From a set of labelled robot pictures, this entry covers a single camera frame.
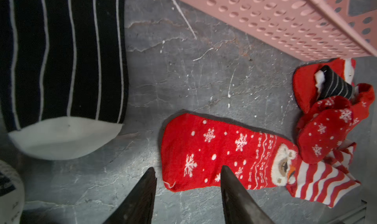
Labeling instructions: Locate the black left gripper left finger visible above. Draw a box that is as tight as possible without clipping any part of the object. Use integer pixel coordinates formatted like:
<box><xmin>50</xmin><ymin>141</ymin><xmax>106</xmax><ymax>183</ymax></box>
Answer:
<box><xmin>104</xmin><ymin>167</ymin><xmax>157</xmax><ymax>224</ymax></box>

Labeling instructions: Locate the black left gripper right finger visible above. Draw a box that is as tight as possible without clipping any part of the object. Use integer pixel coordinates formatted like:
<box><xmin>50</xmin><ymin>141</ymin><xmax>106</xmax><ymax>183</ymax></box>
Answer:
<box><xmin>221</xmin><ymin>166</ymin><xmax>273</xmax><ymax>224</ymax></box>

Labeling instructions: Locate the red snowflake bear sock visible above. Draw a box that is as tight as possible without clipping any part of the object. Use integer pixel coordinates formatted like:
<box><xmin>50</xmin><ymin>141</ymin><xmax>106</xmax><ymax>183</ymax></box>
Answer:
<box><xmin>161</xmin><ymin>114</ymin><xmax>298</xmax><ymax>192</ymax></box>

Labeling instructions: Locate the red white striped sock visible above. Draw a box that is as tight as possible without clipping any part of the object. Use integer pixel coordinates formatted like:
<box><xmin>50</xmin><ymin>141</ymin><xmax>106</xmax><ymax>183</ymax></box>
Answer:
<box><xmin>286</xmin><ymin>140</ymin><xmax>361</xmax><ymax>208</ymax></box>

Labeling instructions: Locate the red plain sock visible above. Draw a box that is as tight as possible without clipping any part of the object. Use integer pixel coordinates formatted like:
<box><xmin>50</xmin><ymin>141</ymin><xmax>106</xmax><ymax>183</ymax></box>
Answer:
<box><xmin>293</xmin><ymin>58</ymin><xmax>356</xmax><ymax>113</ymax></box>

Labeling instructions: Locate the black white striped sock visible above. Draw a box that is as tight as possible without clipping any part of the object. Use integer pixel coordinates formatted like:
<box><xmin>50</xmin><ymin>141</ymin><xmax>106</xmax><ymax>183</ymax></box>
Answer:
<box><xmin>1</xmin><ymin>0</ymin><xmax>129</xmax><ymax>160</ymax></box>

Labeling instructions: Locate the pink plastic basket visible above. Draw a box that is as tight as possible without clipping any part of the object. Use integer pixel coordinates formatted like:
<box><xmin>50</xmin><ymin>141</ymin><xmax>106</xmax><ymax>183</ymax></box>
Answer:
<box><xmin>180</xmin><ymin>0</ymin><xmax>377</xmax><ymax>62</ymax></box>

